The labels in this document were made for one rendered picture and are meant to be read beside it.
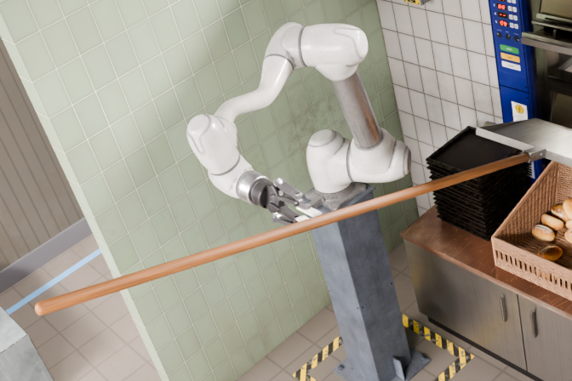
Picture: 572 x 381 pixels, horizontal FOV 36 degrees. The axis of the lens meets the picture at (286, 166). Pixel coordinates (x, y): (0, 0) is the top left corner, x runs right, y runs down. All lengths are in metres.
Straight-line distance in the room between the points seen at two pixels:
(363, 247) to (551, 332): 0.79
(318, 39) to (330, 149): 0.59
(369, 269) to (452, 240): 0.40
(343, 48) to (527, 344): 1.56
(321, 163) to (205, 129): 0.96
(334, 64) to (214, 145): 0.59
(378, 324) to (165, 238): 0.96
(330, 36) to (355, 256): 1.06
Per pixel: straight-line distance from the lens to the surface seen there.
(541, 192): 3.75
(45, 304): 1.94
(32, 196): 5.34
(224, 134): 2.47
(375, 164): 3.23
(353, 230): 3.49
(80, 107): 3.30
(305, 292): 4.35
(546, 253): 3.62
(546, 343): 3.68
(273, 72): 2.82
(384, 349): 3.94
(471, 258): 3.71
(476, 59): 3.84
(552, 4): 3.44
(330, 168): 3.32
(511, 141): 3.15
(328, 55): 2.83
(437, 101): 4.15
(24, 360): 4.47
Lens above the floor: 3.04
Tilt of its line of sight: 33 degrees down
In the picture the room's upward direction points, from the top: 16 degrees counter-clockwise
